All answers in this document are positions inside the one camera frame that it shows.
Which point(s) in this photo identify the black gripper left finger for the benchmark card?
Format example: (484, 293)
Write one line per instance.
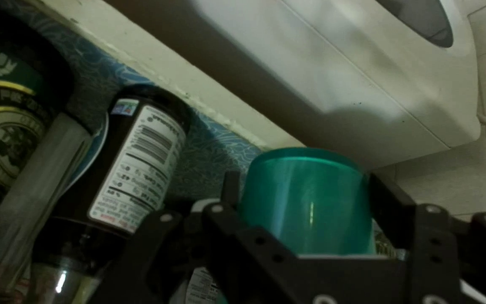
(243, 254)

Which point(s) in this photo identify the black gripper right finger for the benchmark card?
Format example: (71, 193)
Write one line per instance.
(434, 254)

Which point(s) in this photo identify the teal plastic cup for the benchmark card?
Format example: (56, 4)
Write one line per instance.
(310, 197)

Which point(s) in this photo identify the white kitchen cupboard with shelves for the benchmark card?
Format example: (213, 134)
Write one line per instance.
(169, 61)

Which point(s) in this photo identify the blue shelf liner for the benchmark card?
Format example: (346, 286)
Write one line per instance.
(214, 158)

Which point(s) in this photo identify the dark sauce bottle white label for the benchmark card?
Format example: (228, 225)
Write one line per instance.
(142, 163)

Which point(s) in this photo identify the white microwave oven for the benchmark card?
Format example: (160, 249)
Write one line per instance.
(354, 68)

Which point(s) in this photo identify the grey frosted slim bottle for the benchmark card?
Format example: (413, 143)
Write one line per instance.
(34, 197)

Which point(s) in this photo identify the tall dark green bottle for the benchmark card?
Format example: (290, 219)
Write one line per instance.
(7, 112)

